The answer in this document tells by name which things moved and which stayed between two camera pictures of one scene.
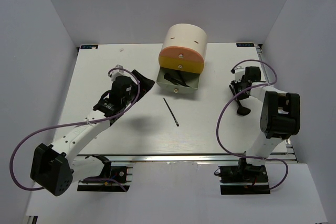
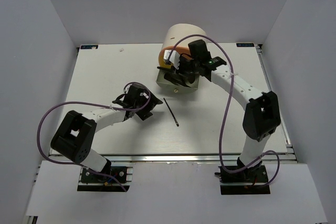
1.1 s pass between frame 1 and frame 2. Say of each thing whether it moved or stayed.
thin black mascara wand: stayed
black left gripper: moved
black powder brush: stayed
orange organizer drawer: stayed
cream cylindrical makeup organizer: stayed
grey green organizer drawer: stayed
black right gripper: moved
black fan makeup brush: moved
